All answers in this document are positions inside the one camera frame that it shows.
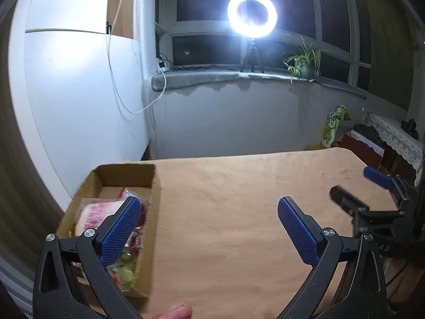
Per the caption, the brown cardboard box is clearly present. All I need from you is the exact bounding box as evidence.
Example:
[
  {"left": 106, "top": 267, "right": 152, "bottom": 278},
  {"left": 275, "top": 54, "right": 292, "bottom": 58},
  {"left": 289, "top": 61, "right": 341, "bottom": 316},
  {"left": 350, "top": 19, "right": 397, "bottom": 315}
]
[{"left": 56, "top": 163, "right": 161, "bottom": 298}]

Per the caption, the person left hand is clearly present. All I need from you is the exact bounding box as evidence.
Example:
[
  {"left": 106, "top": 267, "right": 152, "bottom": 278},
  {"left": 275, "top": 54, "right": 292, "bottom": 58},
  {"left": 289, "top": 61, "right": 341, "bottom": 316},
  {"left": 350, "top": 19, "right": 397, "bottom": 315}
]
[{"left": 152, "top": 303, "right": 193, "bottom": 319}]

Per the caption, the bright ring light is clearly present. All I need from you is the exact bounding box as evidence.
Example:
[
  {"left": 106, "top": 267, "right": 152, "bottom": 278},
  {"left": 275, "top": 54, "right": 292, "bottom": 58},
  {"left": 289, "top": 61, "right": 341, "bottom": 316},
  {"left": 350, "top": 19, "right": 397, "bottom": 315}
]
[{"left": 227, "top": 0, "right": 278, "bottom": 39}]

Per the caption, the potted spider plant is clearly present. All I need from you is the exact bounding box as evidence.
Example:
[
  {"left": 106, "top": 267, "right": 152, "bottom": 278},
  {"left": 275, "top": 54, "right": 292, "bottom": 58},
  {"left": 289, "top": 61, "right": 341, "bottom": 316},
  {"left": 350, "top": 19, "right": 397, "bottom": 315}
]
[{"left": 282, "top": 35, "right": 327, "bottom": 81}]

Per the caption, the lace covered side table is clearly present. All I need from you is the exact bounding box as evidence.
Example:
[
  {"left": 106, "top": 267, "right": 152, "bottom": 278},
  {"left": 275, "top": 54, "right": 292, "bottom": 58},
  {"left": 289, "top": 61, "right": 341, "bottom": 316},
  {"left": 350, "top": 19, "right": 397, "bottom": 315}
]
[{"left": 364, "top": 112, "right": 424, "bottom": 187}]

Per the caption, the black light tripod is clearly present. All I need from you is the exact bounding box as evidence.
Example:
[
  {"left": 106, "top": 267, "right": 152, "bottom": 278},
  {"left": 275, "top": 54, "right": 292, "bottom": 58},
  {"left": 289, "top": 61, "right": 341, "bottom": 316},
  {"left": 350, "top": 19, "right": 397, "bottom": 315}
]
[{"left": 239, "top": 38, "right": 264, "bottom": 73}]

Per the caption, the green white carton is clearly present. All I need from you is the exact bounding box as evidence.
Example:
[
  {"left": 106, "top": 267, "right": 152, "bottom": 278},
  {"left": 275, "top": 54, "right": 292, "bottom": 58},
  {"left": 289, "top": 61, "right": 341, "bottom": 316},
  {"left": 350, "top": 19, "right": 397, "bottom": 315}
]
[{"left": 320, "top": 104, "right": 346, "bottom": 148}]

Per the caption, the red storage box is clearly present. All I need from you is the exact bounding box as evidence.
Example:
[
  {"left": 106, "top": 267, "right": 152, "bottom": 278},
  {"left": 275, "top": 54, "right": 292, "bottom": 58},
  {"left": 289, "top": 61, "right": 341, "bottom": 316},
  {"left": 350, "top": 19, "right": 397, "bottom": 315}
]
[{"left": 339, "top": 130, "right": 384, "bottom": 170}]

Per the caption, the white hanging cable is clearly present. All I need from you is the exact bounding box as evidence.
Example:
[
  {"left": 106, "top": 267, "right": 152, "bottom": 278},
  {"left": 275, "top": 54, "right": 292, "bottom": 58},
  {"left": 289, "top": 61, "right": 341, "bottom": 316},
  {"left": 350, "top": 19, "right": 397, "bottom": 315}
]
[{"left": 106, "top": 0, "right": 168, "bottom": 115}]

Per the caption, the grey window sill cover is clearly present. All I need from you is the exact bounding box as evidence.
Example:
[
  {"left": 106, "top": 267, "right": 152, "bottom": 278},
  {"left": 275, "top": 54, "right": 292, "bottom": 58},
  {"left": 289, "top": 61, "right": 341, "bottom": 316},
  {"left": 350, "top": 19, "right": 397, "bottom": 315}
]
[{"left": 150, "top": 69, "right": 409, "bottom": 110}]

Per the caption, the green mochi clear wrapper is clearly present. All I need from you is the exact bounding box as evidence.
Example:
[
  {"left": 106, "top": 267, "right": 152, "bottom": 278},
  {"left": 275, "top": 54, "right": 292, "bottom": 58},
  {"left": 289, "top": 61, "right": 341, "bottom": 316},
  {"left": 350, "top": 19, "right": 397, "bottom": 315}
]
[{"left": 107, "top": 249, "right": 138, "bottom": 291}]

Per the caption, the white refrigerator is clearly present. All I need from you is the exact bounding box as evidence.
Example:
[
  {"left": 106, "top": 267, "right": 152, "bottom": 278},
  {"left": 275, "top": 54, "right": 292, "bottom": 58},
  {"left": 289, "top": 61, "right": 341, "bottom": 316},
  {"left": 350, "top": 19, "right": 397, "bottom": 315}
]
[{"left": 8, "top": 0, "right": 148, "bottom": 209}]

